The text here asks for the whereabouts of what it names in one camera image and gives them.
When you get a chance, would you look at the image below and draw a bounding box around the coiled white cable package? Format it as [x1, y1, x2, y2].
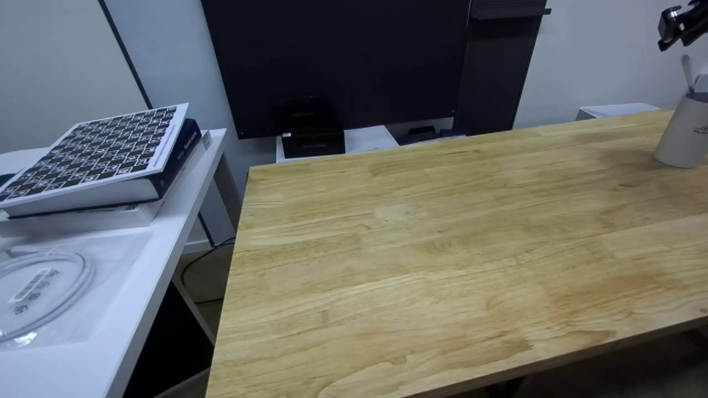
[0, 247, 100, 348]

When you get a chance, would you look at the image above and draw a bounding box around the thin black wall strip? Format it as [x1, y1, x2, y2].
[98, 0, 154, 113]

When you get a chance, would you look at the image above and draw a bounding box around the large black panel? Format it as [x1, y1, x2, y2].
[199, 0, 475, 140]

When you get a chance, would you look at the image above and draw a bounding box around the checkerboard calibration board box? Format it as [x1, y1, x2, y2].
[0, 101, 203, 221]

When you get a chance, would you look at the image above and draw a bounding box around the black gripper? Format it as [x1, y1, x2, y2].
[654, 0, 708, 53]

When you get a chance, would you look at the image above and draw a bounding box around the white ceramic mug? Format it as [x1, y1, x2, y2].
[651, 69, 708, 170]

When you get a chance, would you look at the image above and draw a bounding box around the small black box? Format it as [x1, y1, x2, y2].
[278, 97, 347, 159]

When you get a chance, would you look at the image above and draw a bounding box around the white low box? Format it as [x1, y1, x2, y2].
[573, 101, 663, 124]

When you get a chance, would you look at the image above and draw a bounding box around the white side desk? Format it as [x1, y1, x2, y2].
[0, 125, 231, 398]

